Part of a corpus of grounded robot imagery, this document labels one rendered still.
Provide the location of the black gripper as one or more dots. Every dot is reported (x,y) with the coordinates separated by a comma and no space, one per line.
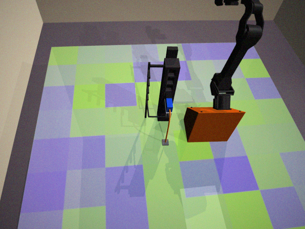
(227,2)

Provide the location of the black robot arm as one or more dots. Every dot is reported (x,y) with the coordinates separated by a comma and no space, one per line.
(247,36)

